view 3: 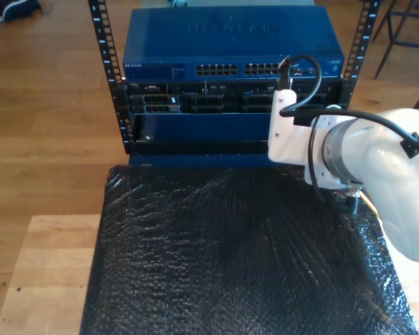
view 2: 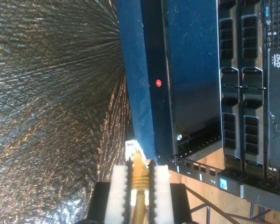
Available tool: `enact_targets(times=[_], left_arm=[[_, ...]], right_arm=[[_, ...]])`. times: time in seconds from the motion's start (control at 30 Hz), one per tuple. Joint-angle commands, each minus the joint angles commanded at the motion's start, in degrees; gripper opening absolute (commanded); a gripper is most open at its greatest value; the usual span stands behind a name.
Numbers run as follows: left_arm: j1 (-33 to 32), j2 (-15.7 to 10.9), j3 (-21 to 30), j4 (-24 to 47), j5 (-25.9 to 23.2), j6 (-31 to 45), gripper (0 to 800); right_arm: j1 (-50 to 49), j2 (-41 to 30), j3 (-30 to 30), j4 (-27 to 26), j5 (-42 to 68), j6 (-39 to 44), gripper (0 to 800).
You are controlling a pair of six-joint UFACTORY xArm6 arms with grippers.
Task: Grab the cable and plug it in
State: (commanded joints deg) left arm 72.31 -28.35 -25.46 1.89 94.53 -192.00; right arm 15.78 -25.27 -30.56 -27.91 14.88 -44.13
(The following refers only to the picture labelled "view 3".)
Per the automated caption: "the yellow network cable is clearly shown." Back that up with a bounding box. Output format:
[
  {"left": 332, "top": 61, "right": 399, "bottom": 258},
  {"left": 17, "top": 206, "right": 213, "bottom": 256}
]
[{"left": 361, "top": 193, "right": 419, "bottom": 282}]

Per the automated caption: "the blue rack base panel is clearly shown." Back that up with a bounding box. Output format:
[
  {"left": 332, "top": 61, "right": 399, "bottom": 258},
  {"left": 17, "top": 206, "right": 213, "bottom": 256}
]
[{"left": 128, "top": 153, "right": 277, "bottom": 169}]

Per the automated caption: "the dark metal stool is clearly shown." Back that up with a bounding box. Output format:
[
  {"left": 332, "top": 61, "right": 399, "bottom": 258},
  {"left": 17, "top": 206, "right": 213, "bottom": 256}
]
[{"left": 372, "top": 0, "right": 419, "bottom": 80}]

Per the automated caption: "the black textured mat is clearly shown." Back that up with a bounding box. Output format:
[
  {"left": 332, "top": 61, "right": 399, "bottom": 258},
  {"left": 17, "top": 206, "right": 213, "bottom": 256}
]
[{"left": 79, "top": 163, "right": 419, "bottom": 335}]

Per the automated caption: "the dark sneaker white sole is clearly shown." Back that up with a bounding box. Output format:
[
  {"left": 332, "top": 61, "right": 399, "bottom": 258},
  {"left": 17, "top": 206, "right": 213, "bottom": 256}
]
[{"left": 0, "top": 0, "right": 43, "bottom": 22}]

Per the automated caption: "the black perforated rack post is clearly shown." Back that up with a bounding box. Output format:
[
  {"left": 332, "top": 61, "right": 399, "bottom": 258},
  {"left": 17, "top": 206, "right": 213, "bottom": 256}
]
[
  {"left": 338, "top": 0, "right": 383, "bottom": 109},
  {"left": 87, "top": 0, "right": 135, "bottom": 154}
]

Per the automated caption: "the blue network switch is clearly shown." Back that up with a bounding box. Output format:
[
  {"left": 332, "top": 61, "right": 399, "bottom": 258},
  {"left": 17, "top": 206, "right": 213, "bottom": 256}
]
[{"left": 122, "top": 6, "right": 346, "bottom": 82}]

